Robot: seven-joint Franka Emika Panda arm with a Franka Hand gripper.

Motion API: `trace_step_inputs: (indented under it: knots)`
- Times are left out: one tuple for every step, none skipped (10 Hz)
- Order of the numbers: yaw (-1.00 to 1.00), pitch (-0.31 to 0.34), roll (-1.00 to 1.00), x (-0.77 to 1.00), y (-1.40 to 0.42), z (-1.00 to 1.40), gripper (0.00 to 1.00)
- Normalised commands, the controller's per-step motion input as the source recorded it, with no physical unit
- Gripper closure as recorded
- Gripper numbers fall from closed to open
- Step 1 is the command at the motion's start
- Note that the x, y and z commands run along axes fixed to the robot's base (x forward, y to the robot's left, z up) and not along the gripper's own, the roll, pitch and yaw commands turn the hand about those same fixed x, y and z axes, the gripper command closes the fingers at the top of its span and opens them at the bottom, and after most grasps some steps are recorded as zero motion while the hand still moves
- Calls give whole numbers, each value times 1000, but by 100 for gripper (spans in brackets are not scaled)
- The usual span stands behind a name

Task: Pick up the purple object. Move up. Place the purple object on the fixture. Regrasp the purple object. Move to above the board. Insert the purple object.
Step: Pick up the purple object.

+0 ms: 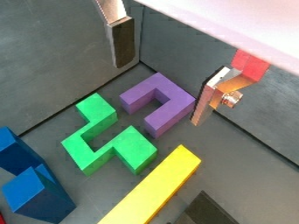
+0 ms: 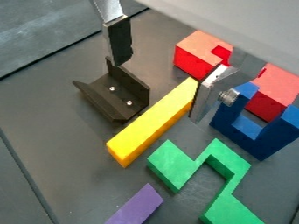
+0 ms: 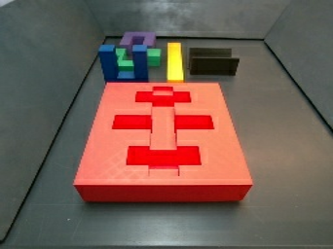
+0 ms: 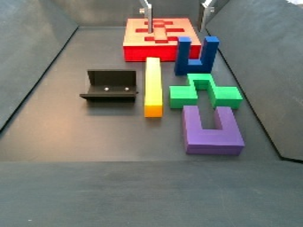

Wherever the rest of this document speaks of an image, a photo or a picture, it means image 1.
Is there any yellow long bar block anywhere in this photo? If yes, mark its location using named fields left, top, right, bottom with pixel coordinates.
left=98, top=145, right=202, bottom=224

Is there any purple U-shaped block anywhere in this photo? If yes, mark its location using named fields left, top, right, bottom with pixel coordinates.
left=119, top=73, right=195, bottom=138

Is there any blue U-shaped block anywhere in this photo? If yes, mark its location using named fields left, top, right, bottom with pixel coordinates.
left=0, top=127, right=77, bottom=224

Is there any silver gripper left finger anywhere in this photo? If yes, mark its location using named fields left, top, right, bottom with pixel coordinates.
left=93, top=0, right=137, bottom=68

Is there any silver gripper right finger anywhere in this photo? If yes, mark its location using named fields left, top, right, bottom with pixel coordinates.
left=191, top=49, right=270, bottom=126

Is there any black angled fixture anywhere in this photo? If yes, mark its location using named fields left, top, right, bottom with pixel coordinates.
left=173, top=191, right=239, bottom=224

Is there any red insertion board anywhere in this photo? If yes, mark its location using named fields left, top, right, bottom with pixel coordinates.
left=0, top=213, right=6, bottom=224

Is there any green S-shaped block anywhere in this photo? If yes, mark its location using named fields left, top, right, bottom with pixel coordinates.
left=61, top=92, right=159, bottom=177

